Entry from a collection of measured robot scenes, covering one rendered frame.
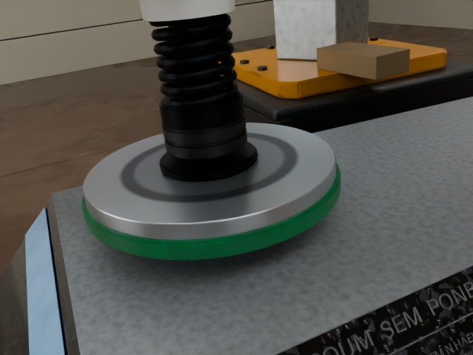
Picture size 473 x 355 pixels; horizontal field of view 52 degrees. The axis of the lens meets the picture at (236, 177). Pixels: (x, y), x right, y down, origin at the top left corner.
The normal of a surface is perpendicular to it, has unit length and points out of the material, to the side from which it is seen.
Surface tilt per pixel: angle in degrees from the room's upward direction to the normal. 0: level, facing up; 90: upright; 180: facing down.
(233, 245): 90
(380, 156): 0
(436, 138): 0
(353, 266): 0
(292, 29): 90
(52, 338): 44
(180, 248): 90
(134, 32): 90
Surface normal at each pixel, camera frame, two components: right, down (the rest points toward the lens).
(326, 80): 0.37, 0.34
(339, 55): -0.86, 0.28
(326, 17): -0.62, 0.37
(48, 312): -0.71, -0.48
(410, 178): -0.10, -0.91
